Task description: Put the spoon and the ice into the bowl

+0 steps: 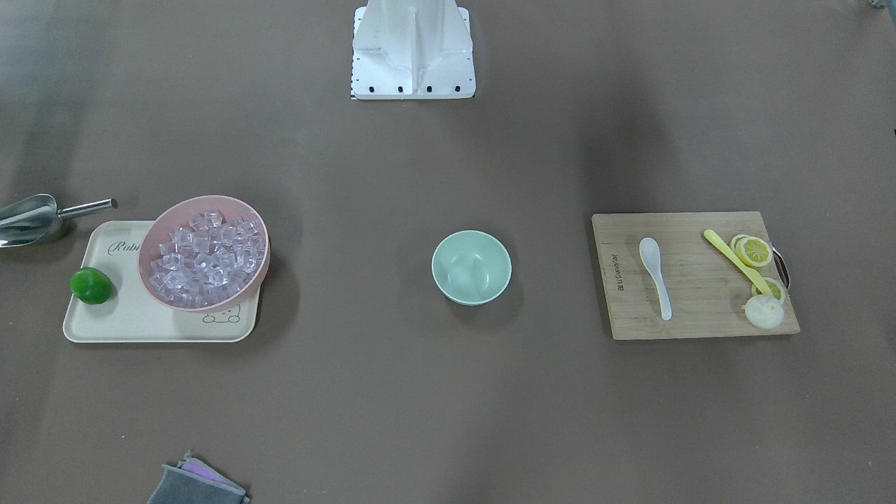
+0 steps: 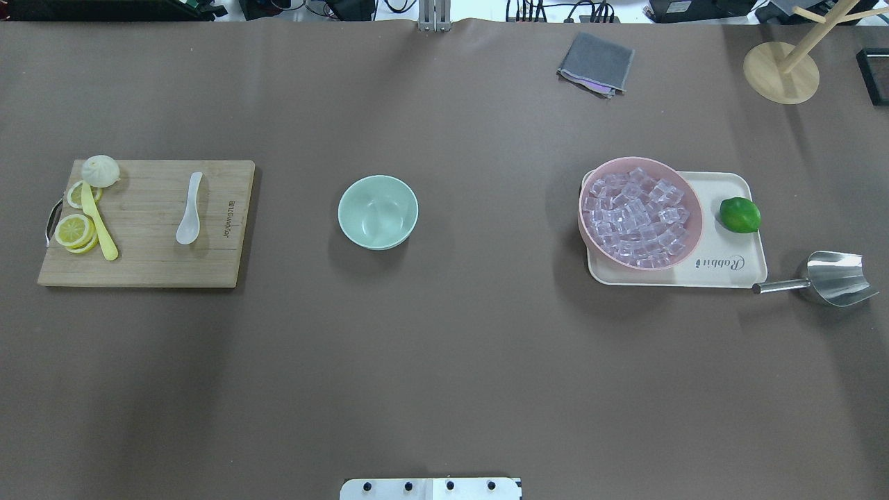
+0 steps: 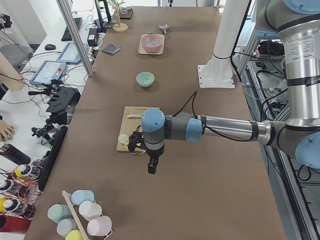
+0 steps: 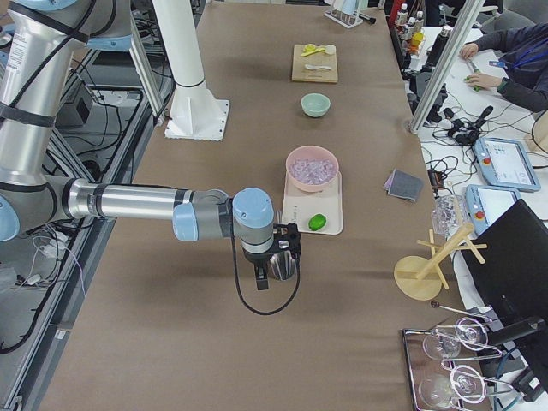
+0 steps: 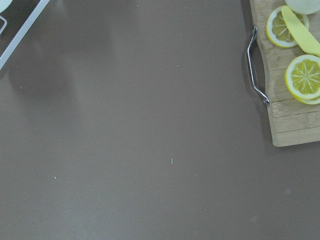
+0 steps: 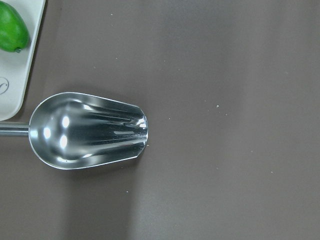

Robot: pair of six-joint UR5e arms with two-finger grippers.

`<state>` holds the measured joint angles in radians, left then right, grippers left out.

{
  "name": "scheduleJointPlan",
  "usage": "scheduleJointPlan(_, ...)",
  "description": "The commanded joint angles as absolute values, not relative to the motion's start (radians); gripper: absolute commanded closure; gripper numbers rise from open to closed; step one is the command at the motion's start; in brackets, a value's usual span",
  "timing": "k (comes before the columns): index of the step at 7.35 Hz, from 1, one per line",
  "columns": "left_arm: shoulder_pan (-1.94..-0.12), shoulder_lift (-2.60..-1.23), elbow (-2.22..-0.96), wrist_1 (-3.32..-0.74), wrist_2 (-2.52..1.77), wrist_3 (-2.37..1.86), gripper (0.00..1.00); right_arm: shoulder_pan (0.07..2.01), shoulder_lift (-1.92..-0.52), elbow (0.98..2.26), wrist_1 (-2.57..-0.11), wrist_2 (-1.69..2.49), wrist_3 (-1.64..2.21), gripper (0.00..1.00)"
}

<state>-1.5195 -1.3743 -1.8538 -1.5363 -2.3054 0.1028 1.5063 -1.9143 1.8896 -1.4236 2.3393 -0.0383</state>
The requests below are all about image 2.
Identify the mint green bowl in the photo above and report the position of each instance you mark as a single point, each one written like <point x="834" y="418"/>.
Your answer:
<point x="378" y="212"/>

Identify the bamboo cutting board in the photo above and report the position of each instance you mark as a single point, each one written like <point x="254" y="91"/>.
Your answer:
<point x="142" y="212"/>

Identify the pile of clear ice cubes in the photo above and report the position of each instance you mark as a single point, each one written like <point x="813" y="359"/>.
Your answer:
<point x="635" y="215"/>

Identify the grey folded cloth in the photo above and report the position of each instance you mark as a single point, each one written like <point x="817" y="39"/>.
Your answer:
<point x="599" y="65"/>

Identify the green lime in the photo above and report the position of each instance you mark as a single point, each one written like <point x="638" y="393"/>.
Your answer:
<point x="740" y="215"/>

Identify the wooden cup rack stand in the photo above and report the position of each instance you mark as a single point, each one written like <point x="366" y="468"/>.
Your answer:
<point x="785" y="73"/>

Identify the aluminium frame post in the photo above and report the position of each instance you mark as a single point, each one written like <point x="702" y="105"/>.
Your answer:
<point x="434" y="16"/>

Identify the lemon slices stack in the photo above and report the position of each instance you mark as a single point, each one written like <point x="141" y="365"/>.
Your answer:
<point x="76" y="233"/>

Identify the pink bowl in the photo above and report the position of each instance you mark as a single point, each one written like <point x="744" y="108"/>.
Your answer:
<point x="691" y="229"/>

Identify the black device on table edge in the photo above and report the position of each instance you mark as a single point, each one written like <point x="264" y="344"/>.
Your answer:
<point x="873" y="64"/>

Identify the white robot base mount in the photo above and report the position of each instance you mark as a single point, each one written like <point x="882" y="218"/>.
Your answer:
<point x="483" y="487"/>

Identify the white ceramic spoon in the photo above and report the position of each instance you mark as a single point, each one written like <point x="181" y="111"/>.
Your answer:
<point x="190" y="225"/>

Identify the stainless steel ice scoop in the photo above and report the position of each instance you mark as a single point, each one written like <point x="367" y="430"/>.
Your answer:
<point x="827" y="278"/>

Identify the cream plastic tray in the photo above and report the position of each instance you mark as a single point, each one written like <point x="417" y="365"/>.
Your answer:
<point x="722" y="259"/>

